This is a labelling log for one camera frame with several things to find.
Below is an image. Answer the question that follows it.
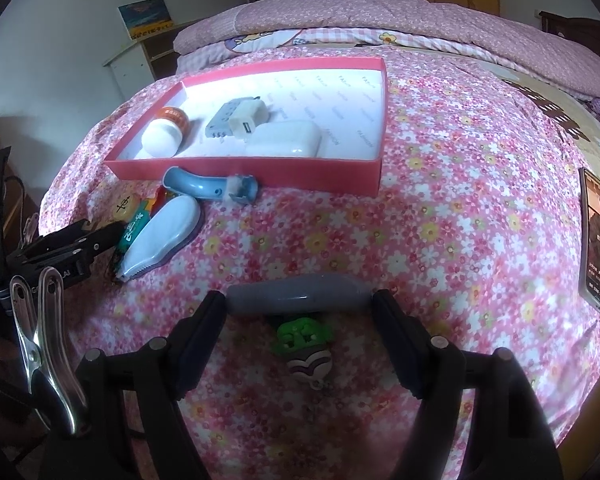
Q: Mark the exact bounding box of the white shelf unit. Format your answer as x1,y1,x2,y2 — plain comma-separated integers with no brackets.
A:
102,20,201,103

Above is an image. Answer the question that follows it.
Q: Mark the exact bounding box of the round wooden chess piece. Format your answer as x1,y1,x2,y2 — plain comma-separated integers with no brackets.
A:
112,192,143,223

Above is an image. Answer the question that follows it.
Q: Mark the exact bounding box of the grey tube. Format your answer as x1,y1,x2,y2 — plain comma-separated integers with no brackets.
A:
225,275,376,317

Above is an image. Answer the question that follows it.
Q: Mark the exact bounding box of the metal spring clip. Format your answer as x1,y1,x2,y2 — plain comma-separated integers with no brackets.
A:
9,267,91,436
22,212,41,246

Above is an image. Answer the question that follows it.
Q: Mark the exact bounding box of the blue plastic hand tool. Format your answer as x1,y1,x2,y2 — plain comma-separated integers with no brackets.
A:
161,166,258,206

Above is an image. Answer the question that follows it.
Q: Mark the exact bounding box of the dark wooden headboard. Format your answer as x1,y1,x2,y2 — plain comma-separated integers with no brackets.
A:
539,10,600,61

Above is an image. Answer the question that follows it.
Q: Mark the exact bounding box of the cartoon printed blanket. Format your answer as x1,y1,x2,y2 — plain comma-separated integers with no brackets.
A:
175,27,481,76

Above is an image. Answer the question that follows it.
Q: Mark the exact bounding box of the white charger cube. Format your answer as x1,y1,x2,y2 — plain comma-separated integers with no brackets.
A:
228,96,270,138

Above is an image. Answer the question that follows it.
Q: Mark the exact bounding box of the white rounded case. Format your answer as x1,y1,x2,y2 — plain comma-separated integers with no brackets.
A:
242,120,323,158

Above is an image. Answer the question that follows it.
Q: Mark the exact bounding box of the green tube packet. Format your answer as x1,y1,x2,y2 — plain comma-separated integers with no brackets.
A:
116,200,153,256

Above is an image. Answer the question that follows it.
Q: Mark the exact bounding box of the white bottle orange cap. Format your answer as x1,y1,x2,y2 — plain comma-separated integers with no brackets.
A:
140,105,191,158

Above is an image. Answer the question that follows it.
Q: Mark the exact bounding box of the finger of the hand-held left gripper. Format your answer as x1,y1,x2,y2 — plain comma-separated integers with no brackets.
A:
10,219,127,268

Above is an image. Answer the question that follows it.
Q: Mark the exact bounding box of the beige bed mat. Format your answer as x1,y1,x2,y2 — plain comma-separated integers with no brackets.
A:
480,60,600,201

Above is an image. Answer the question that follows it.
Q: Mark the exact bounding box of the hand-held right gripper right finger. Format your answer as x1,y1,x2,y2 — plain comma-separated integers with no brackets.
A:
371,288,565,480

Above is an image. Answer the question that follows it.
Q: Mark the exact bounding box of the small red toy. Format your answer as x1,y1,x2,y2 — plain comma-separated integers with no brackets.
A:
145,187,168,213

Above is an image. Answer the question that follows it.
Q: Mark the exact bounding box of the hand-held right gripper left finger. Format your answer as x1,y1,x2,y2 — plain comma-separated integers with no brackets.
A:
45,290,227,480

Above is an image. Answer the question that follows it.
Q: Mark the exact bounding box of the wooden side table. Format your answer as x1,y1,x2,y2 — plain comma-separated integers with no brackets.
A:
0,160,38,241

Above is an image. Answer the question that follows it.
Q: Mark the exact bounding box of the blue yellow picture board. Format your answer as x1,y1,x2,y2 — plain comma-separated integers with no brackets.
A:
117,0,176,41

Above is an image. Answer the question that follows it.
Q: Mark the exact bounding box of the pink quilt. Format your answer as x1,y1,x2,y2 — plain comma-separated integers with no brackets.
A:
172,0,600,101

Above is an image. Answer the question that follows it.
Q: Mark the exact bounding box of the pink cardboard box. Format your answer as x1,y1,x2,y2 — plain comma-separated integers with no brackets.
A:
104,56,388,197

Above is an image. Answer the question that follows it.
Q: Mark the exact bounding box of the light blue oval device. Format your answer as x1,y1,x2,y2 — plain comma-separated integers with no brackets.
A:
120,194,204,282

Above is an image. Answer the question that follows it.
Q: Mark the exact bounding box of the pink floral bed sheet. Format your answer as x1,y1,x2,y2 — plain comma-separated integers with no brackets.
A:
37,42,600,480

